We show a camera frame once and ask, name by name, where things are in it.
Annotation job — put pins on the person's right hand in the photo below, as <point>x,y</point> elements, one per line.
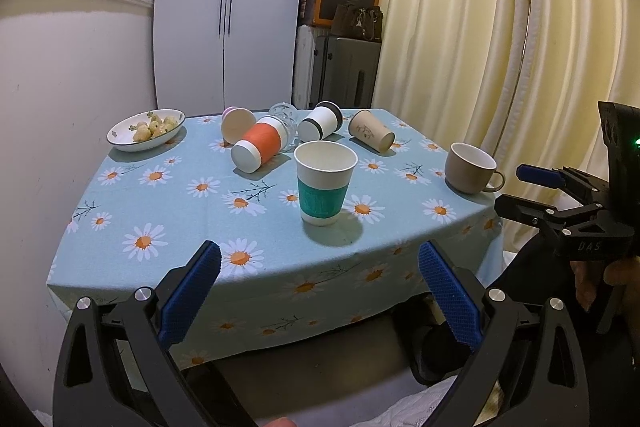
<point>622,272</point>

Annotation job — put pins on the beige ceramic mug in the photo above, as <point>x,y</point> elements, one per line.
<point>467,172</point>

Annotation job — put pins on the teal sleeve paper cup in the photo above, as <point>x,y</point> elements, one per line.
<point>322,202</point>

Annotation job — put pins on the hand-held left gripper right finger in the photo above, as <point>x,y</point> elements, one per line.
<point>450,297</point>

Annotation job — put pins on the white oval bowl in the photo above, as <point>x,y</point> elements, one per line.
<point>120,139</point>

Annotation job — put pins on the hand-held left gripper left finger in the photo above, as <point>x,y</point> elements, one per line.
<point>192,292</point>

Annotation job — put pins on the brown handbag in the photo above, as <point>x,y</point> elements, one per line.
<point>357,24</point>

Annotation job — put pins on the grey suitcase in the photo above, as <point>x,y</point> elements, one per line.
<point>345,72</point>

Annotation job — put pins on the cream curtain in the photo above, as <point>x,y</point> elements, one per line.
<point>475,32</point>

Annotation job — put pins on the clear glass cup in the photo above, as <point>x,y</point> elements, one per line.
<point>285,112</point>

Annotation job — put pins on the pile of pale fruits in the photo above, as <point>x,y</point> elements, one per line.
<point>150,127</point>

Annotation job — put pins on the white appliance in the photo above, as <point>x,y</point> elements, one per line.
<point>302,67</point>

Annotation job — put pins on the white cloth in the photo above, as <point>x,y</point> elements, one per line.
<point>380,407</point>

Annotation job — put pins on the dark chair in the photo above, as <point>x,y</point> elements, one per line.
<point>435,352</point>

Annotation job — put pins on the white refrigerator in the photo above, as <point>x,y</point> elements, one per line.
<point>190,7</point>

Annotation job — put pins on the blue floral tablecloth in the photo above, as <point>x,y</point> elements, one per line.
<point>175,207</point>

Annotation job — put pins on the brown paper cup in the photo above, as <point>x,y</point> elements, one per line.
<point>367,129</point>

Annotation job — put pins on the white cup with black band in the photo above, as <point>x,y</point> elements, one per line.
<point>320,122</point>

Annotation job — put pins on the pink paper cup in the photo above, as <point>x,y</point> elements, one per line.
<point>237,124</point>

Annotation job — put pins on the orange sleeve paper cup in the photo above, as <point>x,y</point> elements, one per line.
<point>262,139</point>

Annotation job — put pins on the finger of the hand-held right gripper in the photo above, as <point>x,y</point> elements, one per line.
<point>537,175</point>
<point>520,209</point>

